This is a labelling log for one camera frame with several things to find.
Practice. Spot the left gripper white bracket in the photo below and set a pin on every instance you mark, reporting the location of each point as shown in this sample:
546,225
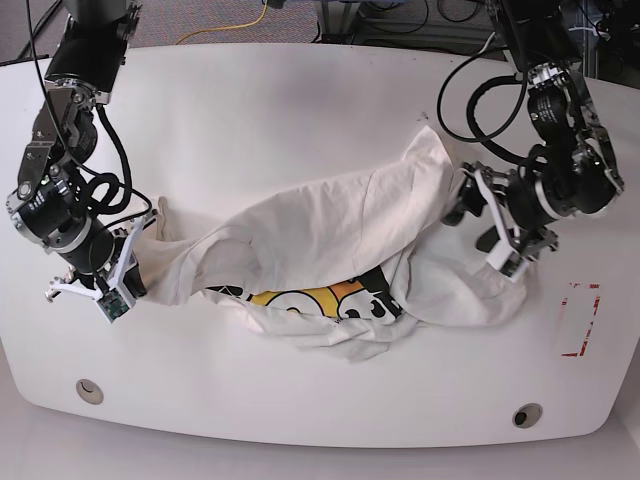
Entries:
479,190

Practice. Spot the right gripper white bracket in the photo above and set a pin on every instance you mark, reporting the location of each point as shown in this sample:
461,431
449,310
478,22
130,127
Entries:
110,260

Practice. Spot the white t-shirt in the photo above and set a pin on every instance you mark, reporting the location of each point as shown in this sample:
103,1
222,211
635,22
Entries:
349,264

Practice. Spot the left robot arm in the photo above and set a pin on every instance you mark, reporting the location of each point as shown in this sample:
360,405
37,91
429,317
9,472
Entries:
572,170

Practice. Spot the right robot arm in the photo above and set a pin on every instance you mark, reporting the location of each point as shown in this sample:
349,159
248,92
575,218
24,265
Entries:
74,195

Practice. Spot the left table grommet hole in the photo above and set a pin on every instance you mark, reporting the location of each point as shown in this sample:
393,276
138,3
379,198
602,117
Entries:
89,392

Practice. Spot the table grommet hole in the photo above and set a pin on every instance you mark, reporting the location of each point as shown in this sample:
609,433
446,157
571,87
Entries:
527,416
89,392

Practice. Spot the red tape rectangle marking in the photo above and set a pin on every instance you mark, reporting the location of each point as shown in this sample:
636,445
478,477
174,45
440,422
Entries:
579,310

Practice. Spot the right table grommet hole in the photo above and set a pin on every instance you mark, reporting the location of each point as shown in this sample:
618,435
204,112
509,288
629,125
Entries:
527,416

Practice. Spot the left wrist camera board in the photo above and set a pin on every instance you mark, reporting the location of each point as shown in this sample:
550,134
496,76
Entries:
507,262

